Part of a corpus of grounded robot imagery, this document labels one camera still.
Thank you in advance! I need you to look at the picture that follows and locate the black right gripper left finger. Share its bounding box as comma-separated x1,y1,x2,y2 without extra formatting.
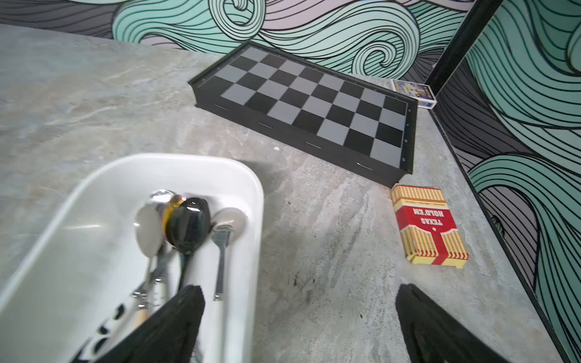
98,285,205,362

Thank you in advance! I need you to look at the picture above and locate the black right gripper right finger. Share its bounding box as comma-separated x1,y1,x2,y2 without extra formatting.
396,284,507,362

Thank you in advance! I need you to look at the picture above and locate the cow pattern handled spoon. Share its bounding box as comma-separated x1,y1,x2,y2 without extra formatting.
71,290,148,362

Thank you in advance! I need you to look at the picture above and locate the long silver spoon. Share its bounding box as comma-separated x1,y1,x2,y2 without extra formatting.
133,205,163,305

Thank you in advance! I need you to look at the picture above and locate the black spoon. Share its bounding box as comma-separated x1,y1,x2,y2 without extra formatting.
166,197,211,290

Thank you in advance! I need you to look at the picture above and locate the red Texas Hold'em card box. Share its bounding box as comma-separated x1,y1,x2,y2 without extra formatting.
390,183,469,269

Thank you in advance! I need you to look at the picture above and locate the white plastic storage box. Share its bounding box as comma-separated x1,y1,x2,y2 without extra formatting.
1,154,264,362

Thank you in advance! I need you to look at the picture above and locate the black grey chessboard box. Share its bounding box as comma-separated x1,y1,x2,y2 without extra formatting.
190,41,418,187

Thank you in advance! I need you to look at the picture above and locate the black corner frame post right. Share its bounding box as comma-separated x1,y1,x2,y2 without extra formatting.
425,0,502,96

